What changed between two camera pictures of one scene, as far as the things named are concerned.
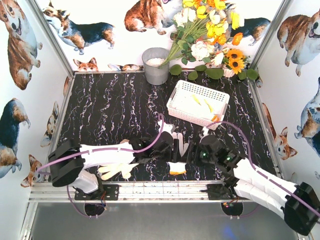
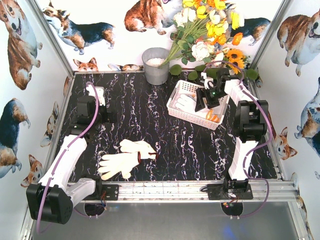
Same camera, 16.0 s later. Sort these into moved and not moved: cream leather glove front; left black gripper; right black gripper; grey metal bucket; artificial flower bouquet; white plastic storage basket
Moved: right black gripper; left black gripper
Not moved: white plastic storage basket; cream leather glove front; artificial flower bouquet; grey metal bucket
